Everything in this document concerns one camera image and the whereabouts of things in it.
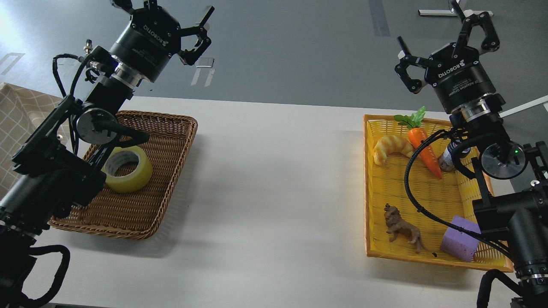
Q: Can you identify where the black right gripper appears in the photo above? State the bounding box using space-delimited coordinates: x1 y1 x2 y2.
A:
394 0 500 115

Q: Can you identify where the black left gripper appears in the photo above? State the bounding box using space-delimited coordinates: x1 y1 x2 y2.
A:
110 0 215 83

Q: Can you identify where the yellow tape roll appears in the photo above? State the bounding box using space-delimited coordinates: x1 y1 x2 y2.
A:
102 146 153 193

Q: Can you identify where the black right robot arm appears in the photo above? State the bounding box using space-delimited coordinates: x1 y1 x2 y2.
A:
395 0 548 308

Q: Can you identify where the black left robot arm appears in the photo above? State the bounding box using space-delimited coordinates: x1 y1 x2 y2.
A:
1 0 214 308

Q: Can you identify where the white metal stand base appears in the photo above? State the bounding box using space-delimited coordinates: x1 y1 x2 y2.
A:
417 0 494 16

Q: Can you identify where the toy carrot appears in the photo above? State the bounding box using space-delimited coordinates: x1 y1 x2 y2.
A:
394 106 443 180

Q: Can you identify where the toy croissant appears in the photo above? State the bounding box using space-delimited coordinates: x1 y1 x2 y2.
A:
372 135 414 166

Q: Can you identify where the small jar with purple lid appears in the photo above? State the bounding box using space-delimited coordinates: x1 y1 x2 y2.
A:
438 142 458 173

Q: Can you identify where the yellow plastic basket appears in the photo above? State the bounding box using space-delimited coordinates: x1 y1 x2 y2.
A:
363 115 514 272

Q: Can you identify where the beige checkered cloth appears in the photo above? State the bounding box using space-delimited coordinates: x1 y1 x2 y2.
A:
0 83 61 197

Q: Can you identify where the brown toy lion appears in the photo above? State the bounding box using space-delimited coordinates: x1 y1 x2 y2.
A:
384 203 437 258

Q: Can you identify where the brown wicker basket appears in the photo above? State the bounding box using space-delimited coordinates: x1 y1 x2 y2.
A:
49 110 198 240

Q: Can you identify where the purple foam cube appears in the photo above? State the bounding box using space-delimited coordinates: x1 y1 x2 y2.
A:
440 215 481 262

